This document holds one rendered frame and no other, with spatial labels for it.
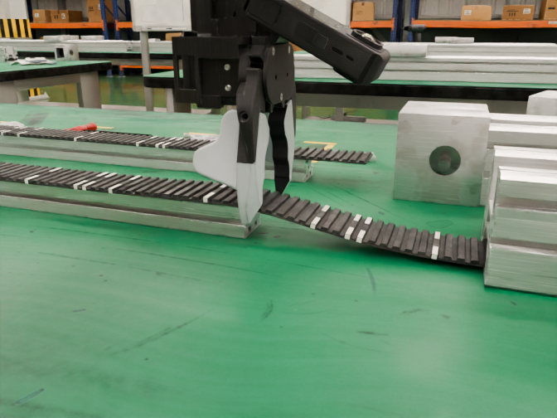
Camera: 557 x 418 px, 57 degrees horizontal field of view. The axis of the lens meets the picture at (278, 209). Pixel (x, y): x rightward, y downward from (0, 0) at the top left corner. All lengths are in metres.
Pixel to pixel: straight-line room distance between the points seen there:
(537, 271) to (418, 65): 1.65
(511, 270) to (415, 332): 0.10
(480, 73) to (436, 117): 1.46
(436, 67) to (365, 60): 1.61
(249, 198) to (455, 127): 0.25
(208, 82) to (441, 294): 0.24
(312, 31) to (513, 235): 0.20
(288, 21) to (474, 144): 0.25
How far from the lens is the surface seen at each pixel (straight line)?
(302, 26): 0.41
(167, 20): 3.75
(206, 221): 0.47
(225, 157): 0.42
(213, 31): 0.44
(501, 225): 0.39
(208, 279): 0.39
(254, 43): 0.41
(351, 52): 0.40
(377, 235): 0.44
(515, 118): 0.64
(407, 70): 2.02
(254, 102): 0.39
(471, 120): 0.56
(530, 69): 2.03
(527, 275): 0.40
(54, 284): 0.42
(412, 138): 0.57
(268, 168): 0.65
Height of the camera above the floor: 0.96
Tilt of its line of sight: 19 degrees down
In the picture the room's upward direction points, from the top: straight up
